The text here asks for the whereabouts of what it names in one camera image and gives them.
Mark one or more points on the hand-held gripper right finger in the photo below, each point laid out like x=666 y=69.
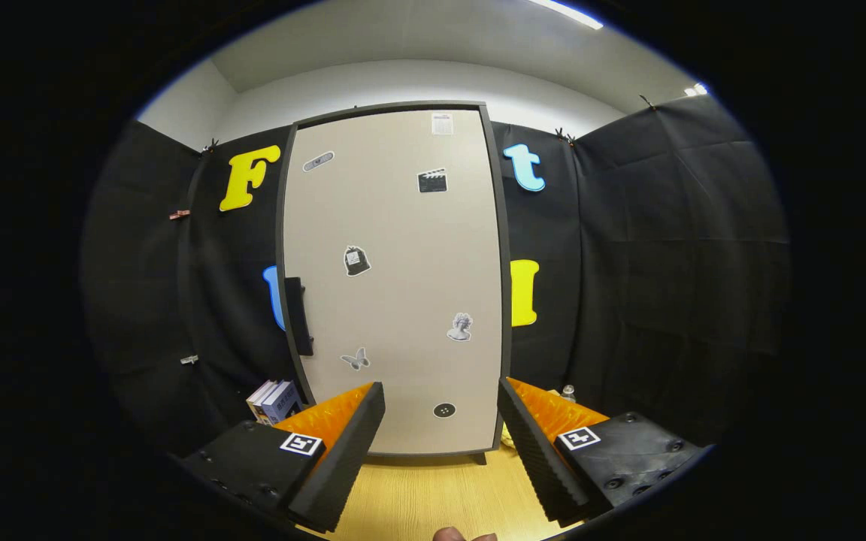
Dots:
x=537 y=458

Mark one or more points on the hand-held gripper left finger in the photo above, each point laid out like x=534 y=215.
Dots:
x=344 y=458

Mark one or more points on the dark grey shoe cabinet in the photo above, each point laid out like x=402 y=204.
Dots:
x=403 y=106

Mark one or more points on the yellow pineapple plush toy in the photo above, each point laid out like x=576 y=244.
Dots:
x=507 y=437

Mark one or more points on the green drink bottle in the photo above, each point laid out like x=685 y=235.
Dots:
x=568 y=393

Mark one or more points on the blue cover book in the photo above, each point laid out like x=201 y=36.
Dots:
x=283 y=403

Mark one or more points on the black backdrop cloth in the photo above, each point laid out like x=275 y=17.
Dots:
x=666 y=263

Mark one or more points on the black cloth clip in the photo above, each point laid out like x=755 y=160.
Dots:
x=210 y=145
x=563 y=136
x=647 y=102

